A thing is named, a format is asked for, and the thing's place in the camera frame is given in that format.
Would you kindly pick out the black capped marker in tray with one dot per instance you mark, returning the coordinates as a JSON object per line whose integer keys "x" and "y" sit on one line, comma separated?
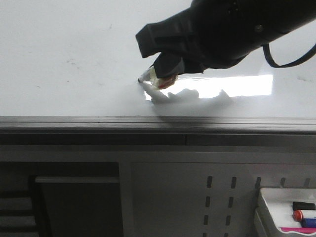
{"x": 297, "y": 205}

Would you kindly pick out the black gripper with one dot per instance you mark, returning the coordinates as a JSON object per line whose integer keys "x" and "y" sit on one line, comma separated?
{"x": 218, "y": 34}

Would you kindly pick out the pink eraser in tray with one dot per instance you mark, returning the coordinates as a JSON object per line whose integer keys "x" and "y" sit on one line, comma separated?
{"x": 299, "y": 230}

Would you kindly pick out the red capped marker in tray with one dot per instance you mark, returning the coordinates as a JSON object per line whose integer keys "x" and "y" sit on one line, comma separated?
{"x": 299, "y": 215}

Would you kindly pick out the white plastic marker tray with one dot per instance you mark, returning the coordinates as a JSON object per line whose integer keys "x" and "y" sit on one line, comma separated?
{"x": 275, "y": 211}

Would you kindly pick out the blue capped marker in tray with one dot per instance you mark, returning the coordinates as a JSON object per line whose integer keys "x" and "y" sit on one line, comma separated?
{"x": 308, "y": 223}

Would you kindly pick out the white black whiteboard marker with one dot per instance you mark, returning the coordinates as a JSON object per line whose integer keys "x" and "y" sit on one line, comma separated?
{"x": 157, "y": 83}

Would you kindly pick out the grey metal pegboard cabinet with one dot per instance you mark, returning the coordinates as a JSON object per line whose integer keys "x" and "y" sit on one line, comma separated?
{"x": 145, "y": 185}

